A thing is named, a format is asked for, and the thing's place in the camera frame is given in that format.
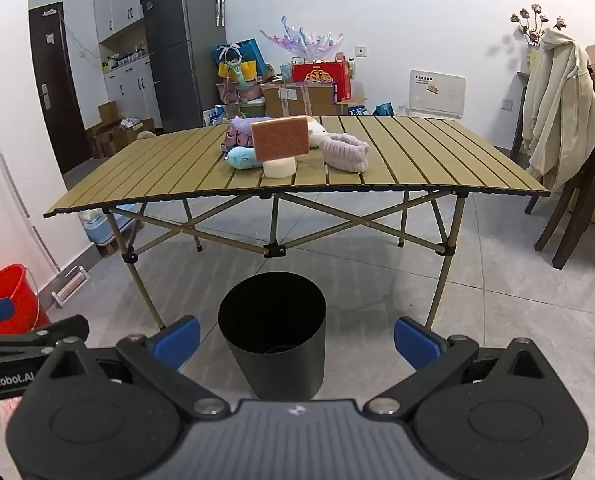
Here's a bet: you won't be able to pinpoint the blue gift bag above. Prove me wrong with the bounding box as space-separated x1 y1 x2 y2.
214 38 266 78

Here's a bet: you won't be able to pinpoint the grey refrigerator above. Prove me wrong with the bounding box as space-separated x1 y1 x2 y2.
140 0 228 133

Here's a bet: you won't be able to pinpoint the black trash bin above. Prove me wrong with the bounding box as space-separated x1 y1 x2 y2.
218 272 327 401

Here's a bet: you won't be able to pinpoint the yellow tote bag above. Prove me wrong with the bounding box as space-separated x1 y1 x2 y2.
218 59 259 83

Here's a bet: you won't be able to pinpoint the white mop handle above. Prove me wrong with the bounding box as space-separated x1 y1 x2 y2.
0 115 65 281

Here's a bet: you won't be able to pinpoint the dried flower bouquet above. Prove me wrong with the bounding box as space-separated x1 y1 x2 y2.
510 4 567 47

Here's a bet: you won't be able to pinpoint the red plastic bucket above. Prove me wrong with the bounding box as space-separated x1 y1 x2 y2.
0 263 52 335

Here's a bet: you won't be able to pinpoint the cardboard box with open flap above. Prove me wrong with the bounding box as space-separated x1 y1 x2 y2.
335 96 368 117

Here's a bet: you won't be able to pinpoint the blue plush toy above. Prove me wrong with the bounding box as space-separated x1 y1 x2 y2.
226 146 258 168

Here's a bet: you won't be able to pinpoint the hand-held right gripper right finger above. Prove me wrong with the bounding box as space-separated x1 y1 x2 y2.
366 316 548 420

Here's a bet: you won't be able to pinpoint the red gift box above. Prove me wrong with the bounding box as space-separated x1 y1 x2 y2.
291 60 352 102

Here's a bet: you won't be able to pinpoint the yellow white plush toy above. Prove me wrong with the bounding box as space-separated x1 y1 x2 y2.
305 116 339 149

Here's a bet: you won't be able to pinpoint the cream hooded jacket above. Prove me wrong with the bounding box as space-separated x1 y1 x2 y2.
521 29 595 193

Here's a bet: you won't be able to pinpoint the dark brown door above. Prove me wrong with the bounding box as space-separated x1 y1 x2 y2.
28 2 93 176

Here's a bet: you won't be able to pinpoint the iridescent paper decoration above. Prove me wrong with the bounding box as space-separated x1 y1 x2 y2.
260 16 345 57

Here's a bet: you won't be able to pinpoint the dark wooden side table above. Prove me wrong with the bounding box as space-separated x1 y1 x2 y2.
510 71 533 161

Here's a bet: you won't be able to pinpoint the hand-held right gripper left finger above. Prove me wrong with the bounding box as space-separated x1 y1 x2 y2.
47 316 230 420

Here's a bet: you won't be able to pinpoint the tan folding camping table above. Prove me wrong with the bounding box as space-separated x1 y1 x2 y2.
44 115 551 331

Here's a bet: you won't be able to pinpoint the white wall panel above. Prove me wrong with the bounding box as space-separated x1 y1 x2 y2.
408 70 465 120

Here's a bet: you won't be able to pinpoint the white lower cabinets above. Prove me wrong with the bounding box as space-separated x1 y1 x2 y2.
102 57 164 131

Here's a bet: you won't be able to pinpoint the large taped cardboard box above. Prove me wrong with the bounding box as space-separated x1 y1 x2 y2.
262 81 337 118

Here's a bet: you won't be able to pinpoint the light blue plastic tub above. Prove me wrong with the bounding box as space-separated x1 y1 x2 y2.
77 204 145 258

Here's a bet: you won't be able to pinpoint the brown yellow sponge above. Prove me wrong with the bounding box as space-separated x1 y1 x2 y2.
251 116 311 162

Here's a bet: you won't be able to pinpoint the white foam cylinder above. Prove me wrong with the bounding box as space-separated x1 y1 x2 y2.
262 156 298 179

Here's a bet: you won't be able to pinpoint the dark wooden chair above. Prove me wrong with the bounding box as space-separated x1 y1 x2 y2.
525 80 595 273

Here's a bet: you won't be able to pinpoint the purple satin cloth doll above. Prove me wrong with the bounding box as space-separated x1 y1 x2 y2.
318 132 369 171

